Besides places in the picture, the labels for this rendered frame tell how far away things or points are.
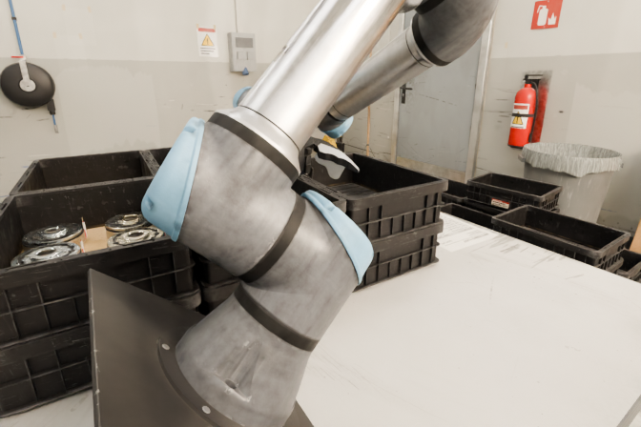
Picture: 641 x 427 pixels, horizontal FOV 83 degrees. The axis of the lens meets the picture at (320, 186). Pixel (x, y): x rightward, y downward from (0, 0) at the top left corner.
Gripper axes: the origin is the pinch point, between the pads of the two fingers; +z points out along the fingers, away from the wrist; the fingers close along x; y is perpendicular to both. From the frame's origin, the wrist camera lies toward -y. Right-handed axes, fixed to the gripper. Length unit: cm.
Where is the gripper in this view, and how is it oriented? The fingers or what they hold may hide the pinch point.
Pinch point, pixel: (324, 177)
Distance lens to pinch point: 60.8
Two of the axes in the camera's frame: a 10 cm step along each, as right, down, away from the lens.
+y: -1.2, 7.8, 6.1
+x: -8.5, 2.3, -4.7
